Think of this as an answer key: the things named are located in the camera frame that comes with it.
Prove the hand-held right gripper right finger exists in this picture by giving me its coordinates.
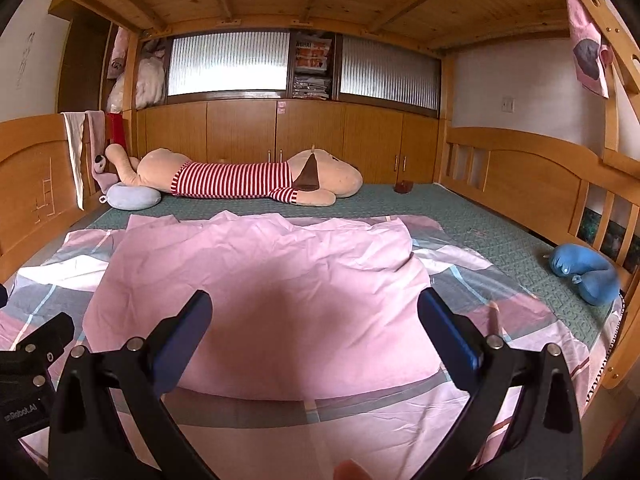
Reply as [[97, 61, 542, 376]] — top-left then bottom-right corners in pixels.
[[417, 287, 583, 480]]

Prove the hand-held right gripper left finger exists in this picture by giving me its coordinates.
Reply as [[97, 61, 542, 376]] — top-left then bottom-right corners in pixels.
[[47, 289, 221, 480]]

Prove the pink jacket with black stripes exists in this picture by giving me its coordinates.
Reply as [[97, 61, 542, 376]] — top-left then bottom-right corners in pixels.
[[82, 211, 441, 396]]

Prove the person's right hand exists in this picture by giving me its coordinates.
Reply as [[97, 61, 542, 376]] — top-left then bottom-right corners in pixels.
[[334, 460, 373, 480]]

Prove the plaid bed sheet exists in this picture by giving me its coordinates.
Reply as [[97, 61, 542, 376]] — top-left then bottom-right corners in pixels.
[[0, 214, 591, 480]]

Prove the green patterned mattress mat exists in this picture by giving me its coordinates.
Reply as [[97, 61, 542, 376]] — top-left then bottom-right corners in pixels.
[[65, 182, 626, 356]]

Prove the lavender neck pillow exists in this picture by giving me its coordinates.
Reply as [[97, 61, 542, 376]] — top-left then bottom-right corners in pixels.
[[104, 182, 162, 210]]

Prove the small mauve plush toy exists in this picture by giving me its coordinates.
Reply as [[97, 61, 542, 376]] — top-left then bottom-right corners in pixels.
[[92, 152, 118, 193]]

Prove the blue neck pillow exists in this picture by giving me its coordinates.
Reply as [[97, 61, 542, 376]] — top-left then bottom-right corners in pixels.
[[547, 244, 621, 307]]

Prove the white hanging towel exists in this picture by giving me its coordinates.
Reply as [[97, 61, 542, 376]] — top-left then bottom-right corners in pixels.
[[61, 111, 90, 211]]

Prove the large plush dog striped shirt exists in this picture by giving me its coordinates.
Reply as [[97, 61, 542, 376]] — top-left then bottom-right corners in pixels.
[[105, 144, 363, 207]]

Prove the pink hanging towel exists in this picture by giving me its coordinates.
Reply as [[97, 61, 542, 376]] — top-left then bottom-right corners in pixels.
[[85, 110, 108, 161]]

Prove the red hanging cloth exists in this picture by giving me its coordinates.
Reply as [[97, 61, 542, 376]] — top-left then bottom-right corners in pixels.
[[105, 112, 128, 151]]

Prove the white stuffed plastic bag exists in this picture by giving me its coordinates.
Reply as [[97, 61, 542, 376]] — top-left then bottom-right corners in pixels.
[[107, 40, 166, 111]]

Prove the small pink hanging cloth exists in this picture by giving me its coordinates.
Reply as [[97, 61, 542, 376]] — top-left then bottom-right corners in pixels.
[[109, 27, 130, 80]]

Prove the ribbed glass window panel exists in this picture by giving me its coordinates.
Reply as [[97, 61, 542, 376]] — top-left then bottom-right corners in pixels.
[[340, 35, 441, 111], [167, 32, 291, 97]]

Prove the stack of books and papers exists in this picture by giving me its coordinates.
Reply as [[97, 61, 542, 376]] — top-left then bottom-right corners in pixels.
[[292, 35, 333, 100]]

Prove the pink cloth with dark print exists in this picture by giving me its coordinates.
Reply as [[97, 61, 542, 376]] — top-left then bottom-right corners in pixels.
[[566, 0, 613, 100]]

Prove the wooden bunk bed frame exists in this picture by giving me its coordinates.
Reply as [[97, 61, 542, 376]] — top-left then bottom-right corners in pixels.
[[0, 0, 640, 401]]

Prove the wooden wall cabinet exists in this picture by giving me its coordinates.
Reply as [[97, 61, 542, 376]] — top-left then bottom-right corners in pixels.
[[135, 99, 441, 186]]

